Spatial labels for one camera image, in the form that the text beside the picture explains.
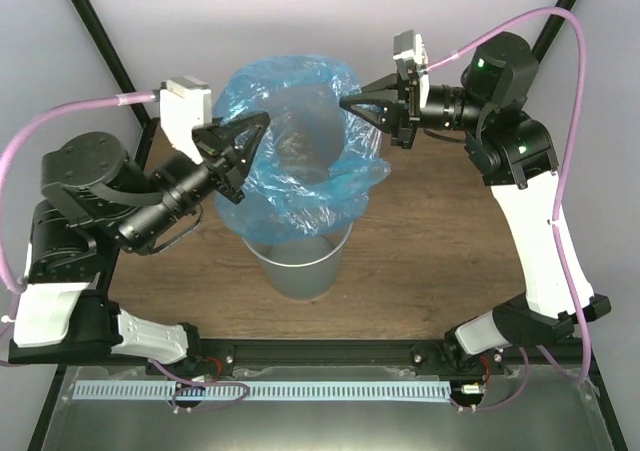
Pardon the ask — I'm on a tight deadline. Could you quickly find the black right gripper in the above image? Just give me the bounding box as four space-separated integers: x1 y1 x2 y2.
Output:
341 74 490 150

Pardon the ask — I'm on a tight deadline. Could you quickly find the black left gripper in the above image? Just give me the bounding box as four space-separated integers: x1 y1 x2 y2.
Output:
126 107 275 245

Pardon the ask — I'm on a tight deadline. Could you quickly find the blue translucent plastic trash bag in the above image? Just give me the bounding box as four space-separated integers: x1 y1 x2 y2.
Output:
213 55 391 244

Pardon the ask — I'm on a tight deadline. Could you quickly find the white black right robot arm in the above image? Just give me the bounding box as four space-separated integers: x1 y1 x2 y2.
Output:
339 31 611 374

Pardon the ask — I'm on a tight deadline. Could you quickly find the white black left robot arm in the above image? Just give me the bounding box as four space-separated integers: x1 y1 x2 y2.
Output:
8 111 270 375

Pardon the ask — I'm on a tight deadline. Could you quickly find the translucent grey plastic trash bin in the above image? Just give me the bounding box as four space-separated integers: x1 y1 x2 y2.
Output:
243 223 353 301

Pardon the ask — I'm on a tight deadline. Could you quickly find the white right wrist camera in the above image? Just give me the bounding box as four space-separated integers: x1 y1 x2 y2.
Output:
392 30 428 80

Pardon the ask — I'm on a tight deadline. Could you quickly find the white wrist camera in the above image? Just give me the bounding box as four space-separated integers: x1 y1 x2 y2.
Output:
392 30 428 80
159 76 212 165

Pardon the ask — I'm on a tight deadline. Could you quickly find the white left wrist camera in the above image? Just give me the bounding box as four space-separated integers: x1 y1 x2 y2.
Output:
159 76 212 165

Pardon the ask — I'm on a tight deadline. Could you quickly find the black frame post left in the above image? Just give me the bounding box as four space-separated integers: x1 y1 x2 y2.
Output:
53 0 152 127

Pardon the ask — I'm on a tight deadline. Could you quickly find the black frame post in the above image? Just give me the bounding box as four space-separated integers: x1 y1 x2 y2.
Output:
53 0 152 127
532 0 578 64

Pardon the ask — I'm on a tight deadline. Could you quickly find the black frame post right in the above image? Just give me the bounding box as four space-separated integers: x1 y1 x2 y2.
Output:
532 0 578 64

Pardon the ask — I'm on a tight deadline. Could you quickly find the black aluminium front rail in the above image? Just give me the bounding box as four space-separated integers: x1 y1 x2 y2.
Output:
63 337 591 367

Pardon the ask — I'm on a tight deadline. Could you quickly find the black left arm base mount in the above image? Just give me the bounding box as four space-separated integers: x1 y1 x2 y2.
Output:
143 339 236 379

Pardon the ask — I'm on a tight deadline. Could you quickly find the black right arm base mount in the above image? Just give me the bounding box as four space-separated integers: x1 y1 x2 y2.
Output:
410 328 494 376

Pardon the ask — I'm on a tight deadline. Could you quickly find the light blue slotted cable duct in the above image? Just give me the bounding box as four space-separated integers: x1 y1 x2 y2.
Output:
72 380 451 403

